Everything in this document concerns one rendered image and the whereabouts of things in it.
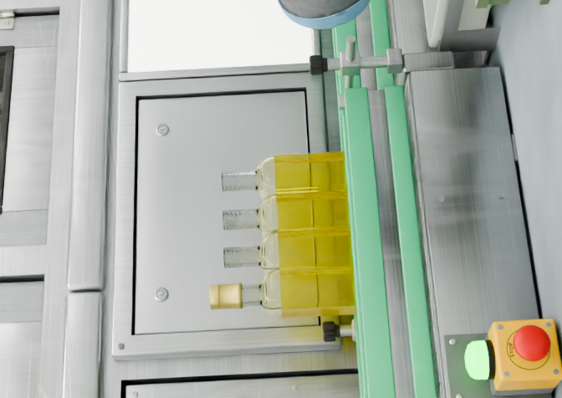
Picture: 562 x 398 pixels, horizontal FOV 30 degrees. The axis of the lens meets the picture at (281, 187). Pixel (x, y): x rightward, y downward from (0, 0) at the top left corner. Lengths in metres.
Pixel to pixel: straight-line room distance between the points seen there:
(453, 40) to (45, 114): 0.72
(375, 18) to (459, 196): 0.38
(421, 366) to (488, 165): 0.28
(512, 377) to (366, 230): 0.28
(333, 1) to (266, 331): 0.56
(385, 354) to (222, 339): 0.35
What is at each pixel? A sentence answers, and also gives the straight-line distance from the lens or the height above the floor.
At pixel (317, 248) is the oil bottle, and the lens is 1.44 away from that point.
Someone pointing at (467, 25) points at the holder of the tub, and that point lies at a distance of 1.44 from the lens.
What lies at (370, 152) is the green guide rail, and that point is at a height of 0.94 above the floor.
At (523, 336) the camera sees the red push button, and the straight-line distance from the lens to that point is 1.18.
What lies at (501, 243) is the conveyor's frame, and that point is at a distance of 1.32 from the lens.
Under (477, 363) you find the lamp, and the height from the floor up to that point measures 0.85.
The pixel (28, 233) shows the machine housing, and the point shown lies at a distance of 1.72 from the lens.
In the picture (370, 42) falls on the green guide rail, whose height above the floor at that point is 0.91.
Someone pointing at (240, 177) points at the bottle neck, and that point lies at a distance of 1.50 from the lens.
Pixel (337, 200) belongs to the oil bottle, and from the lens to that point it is 1.47.
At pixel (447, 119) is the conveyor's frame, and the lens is 1.39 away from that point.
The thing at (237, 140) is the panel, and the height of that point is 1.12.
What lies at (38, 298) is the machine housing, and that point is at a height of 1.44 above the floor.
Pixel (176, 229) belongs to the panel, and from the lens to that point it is 1.63.
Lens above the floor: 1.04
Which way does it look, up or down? 1 degrees up
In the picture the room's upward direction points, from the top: 93 degrees counter-clockwise
